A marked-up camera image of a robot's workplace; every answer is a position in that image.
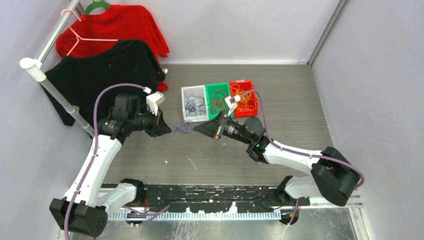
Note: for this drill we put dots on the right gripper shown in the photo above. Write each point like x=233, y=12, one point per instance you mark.
x=212, y=128

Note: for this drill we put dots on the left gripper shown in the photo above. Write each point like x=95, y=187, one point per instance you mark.
x=161, y=127

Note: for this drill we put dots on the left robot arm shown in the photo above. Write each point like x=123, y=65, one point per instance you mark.
x=81, y=210

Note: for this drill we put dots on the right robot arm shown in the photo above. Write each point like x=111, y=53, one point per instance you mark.
x=328, y=173

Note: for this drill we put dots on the green plastic bin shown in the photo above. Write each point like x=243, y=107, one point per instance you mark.
x=215, y=98

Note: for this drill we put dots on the white plastic bin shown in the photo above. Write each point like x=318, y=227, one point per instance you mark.
x=194, y=104

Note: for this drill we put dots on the red plastic bin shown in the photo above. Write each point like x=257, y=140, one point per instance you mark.
x=248, y=106

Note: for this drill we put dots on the black t-shirt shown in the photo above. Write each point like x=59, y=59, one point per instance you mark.
x=81, y=79

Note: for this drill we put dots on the red t-shirt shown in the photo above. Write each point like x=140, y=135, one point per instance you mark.
x=120, y=22

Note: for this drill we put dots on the pink hanger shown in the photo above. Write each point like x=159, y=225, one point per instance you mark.
x=78, y=37

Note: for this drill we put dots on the green hanger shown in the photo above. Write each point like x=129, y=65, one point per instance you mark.
x=96, y=4

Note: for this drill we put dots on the white clothes rack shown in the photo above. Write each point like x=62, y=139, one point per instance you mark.
x=33, y=65

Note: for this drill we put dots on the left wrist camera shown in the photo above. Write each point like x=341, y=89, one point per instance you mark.
x=154, y=100

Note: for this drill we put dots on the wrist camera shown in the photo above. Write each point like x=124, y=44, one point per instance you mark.
x=232, y=103
x=154, y=100

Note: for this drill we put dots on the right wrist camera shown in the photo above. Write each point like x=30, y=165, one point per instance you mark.
x=232, y=103

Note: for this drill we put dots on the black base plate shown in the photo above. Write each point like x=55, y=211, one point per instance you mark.
x=212, y=198

